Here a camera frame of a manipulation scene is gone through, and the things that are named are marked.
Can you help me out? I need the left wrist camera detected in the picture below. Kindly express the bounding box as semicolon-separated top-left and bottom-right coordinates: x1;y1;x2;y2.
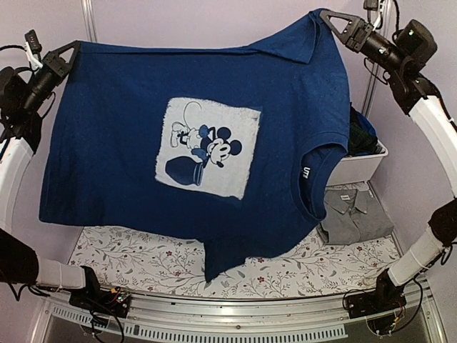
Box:
24;29;43;70

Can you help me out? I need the left aluminium corner post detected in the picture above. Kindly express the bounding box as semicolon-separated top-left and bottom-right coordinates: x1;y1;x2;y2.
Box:
81;0;98;43

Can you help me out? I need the white laundry basket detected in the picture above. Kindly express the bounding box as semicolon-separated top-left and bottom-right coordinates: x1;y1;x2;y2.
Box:
327;142;388;187

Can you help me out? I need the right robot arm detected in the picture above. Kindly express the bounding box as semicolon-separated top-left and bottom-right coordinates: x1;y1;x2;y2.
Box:
320;10;456;312

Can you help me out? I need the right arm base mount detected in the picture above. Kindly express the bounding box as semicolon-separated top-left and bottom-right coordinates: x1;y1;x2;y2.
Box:
342;271;406;319

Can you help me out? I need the grey button shirt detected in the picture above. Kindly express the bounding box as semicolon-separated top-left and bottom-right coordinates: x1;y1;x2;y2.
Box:
316;187;393;245

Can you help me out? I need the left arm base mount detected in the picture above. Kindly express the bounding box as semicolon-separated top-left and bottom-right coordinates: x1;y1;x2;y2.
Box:
69;266;131;319

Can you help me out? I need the dark green plaid garment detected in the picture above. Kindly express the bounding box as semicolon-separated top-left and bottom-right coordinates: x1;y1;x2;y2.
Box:
348;122;381;156

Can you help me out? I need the light blue garment in basket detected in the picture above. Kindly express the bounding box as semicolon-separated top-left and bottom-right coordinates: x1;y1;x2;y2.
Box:
350;107;376;136

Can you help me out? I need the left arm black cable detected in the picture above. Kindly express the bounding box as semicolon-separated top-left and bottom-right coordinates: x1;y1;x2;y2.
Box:
0;44;36;76

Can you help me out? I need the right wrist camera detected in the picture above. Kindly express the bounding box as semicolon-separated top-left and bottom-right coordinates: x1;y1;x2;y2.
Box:
363;0;386;30

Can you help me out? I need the floral tablecloth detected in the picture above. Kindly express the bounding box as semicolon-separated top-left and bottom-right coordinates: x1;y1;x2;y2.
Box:
69;222;400;299

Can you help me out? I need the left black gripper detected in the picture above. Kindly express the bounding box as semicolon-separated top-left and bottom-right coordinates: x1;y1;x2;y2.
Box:
21;39;80;110

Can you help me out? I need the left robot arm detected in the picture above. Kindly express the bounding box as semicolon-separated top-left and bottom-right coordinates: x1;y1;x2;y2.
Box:
1;39;106;310

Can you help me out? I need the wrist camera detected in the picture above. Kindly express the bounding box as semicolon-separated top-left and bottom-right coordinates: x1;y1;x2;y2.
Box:
24;29;43;70
363;0;386;30

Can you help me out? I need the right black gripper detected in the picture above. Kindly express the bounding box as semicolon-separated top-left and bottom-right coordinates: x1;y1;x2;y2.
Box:
321;9;410;74

